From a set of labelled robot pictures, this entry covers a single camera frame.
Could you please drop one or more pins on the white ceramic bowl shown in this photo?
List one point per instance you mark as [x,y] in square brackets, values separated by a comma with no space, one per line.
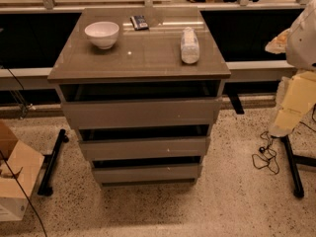
[102,34]

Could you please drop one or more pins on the grey top drawer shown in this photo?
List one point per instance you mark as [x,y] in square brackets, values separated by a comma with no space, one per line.
[142,113]

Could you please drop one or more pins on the grey drawer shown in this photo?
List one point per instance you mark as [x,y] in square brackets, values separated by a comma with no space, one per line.
[147,174]
[142,113]
[144,148]

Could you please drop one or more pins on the grey drawer cabinet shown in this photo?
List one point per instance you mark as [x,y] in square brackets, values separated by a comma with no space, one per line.
[141,66]

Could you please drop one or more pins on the black left floor stand bar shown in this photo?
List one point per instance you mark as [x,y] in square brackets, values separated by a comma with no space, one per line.
[45,189]

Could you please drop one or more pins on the grey bottom drawer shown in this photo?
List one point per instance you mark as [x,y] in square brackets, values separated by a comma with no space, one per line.
[147,174]

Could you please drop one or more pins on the open cardboard box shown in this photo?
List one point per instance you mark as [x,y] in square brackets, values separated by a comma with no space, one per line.
[19,170]

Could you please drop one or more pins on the black right floor stand bar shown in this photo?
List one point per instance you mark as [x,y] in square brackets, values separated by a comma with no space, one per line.
[294,161]

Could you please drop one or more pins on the black floor stand bar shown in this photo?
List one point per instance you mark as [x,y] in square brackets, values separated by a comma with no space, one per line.
[294,161]
[45,189]

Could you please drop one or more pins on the grey middle drawer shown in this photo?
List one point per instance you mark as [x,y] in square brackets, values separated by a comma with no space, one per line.
[144,148]

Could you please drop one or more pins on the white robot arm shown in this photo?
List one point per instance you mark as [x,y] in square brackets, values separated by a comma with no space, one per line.
[300,49]

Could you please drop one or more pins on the black bracket behind cabinet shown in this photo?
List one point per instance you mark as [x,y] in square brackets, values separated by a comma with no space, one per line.
[236,103]

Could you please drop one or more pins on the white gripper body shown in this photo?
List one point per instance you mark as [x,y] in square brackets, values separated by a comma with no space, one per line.
[302,46]

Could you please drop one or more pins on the clear plastic water bottle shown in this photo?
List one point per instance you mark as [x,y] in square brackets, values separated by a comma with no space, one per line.
[189,46]

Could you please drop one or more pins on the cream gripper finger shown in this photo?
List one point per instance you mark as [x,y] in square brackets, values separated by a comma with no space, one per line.
[278,44]

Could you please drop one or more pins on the small dark blue packet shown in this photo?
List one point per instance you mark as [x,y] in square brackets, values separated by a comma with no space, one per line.
[139,23]

